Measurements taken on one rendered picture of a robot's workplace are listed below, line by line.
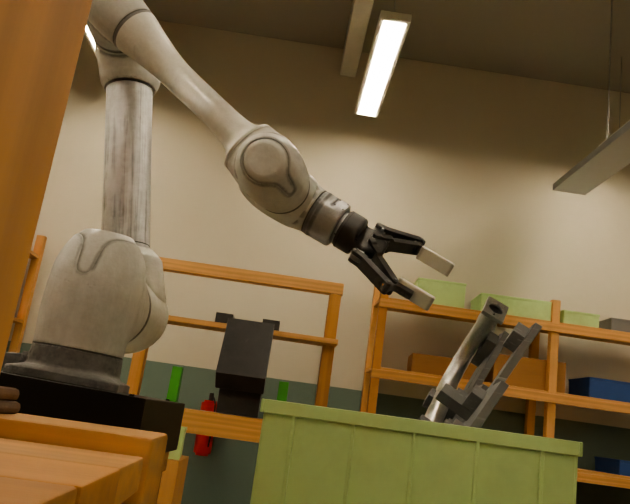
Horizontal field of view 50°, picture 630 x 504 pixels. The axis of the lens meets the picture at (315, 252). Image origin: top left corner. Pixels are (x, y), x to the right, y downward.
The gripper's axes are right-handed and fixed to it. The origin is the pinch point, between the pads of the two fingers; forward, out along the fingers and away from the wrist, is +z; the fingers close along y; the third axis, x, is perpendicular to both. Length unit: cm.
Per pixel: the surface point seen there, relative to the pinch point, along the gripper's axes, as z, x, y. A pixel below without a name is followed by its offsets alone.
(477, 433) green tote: 14.2, -5.9, -36.5
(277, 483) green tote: -4.3, 9.6, -48.2
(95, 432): -22, -2, -65
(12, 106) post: -16, -51, -88
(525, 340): 15.7, -8.5, -15.2
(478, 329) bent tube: 10.5, 2.7, -1.7
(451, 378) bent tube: 10.8, 11.0, -7.3
